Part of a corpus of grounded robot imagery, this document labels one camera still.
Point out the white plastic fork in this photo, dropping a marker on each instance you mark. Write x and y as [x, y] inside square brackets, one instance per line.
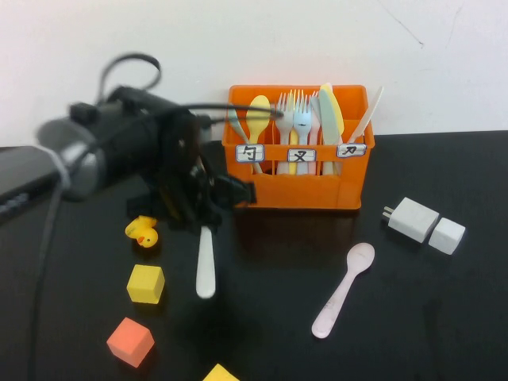
[205, 270]

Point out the grey plastic fork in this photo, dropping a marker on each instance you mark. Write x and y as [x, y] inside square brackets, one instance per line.
[284, 127]

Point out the yellow plastic spoon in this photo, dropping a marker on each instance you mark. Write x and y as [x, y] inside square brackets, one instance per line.
[259, 123]

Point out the pale pink plastic spoon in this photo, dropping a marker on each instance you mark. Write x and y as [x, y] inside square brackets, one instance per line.
[360, 258]

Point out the yellow plastic knife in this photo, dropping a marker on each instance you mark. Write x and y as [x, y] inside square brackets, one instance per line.
[339, 115]

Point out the yellow foam cube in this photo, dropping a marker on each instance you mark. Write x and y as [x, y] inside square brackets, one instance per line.
[145, 283]
[220, 375]

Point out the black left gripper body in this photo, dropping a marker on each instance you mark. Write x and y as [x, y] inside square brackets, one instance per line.
[178, 170]

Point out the light blue plastic fork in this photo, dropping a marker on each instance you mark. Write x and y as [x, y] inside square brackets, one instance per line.
[302, 119]

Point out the grey-green plastic knife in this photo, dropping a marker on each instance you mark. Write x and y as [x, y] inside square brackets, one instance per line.
[327, 119]

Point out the orange plastic cutlery holder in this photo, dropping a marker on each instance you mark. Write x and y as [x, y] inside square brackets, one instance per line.
[293, 192]

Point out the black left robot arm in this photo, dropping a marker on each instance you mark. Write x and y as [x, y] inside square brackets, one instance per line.
[119, 147]

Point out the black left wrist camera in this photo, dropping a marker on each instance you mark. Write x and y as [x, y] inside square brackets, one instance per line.
[236, 192]

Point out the pale teal plastic spoon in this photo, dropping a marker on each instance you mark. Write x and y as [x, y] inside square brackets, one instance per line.
[234, 125]

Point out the yellow rubber duck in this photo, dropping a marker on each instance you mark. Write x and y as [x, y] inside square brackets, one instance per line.
[145, 237]

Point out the yellow plastic fork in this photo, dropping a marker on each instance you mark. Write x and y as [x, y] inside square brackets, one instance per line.
[294, 139]

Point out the white power adapter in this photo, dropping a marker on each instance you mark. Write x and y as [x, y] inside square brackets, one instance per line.
[412, 220]

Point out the paper label for knives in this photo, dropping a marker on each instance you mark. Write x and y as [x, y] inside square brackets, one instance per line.
[351, 151]

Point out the paper label for forks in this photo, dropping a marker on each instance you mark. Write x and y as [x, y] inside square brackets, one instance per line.
[302, 155]

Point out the paper label for spoons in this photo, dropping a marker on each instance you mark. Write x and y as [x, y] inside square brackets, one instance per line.
[250, 153]

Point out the white plastic knife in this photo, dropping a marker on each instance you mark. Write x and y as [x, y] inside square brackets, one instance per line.
[370, 113]

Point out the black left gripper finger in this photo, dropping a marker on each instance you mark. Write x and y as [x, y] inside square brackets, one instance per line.
[195, 221]
[213, 224]

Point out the orange foam cube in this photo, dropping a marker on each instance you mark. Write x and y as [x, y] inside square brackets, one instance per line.
[131, 341]

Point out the pale pink plastic fork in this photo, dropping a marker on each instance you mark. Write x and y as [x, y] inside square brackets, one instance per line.
[314, 135]

